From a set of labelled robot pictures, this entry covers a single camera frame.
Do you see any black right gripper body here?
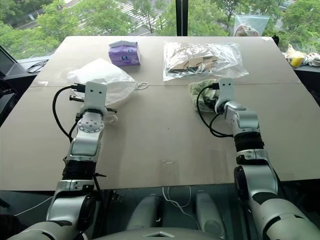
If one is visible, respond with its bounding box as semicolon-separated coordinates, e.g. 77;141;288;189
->
201;91;219;112

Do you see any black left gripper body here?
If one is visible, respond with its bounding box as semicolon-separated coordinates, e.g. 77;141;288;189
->
69;93;118;113

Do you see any green towel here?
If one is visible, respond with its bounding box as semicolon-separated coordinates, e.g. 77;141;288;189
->
187;79;221;115

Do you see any clear bag of cardboard pieces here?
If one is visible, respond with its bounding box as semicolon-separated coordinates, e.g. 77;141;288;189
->
162;40;250;82

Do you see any clear zip bag blue seal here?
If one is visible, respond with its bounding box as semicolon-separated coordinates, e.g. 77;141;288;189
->
233;13;272;38

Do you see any brown cardboard sheet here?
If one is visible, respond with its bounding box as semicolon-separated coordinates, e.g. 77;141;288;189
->
0;83;320;192
31;35;302;87

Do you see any purple tissue pack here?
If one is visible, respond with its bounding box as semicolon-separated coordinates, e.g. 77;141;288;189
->
108;39;143;67

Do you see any yellow soft item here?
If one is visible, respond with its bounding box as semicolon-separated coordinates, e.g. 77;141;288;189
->
284;44;307;68

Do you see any patterned cloth pouch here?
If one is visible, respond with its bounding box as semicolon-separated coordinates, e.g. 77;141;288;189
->
303;51;320;67

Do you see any grey rounded robot leg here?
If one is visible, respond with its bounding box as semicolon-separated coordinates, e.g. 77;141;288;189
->
194;190;226;236
125;194;165;232

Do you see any silver robot torso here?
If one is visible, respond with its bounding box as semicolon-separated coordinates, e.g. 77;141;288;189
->
94;225;227;240

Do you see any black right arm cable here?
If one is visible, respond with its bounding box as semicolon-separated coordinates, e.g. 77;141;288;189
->
196;83;237;139

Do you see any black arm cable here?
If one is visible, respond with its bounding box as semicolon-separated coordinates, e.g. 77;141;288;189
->
196;83;237;139
51;83;85;144

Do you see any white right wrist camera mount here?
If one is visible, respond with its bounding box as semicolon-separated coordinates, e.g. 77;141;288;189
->
215;77;236;112

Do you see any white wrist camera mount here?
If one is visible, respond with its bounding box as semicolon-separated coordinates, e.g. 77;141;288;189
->
80;80;110;115
215;77;236;112

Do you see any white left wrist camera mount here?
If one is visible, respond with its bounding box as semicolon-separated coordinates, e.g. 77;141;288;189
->
80;80;110;115

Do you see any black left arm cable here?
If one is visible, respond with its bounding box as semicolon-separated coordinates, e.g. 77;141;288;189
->
51;83;85;144

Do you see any white drawstring bag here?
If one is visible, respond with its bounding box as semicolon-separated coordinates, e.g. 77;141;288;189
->
65;57;150;127

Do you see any black cable bundle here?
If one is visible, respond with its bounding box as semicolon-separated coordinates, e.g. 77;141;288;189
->
25;58;50;74

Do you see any black window post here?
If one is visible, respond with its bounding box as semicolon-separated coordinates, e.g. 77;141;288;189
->
174;0;189;37

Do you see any white cable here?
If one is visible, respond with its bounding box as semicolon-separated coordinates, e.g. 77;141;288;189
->
14;196;54;216
161;185;201;226

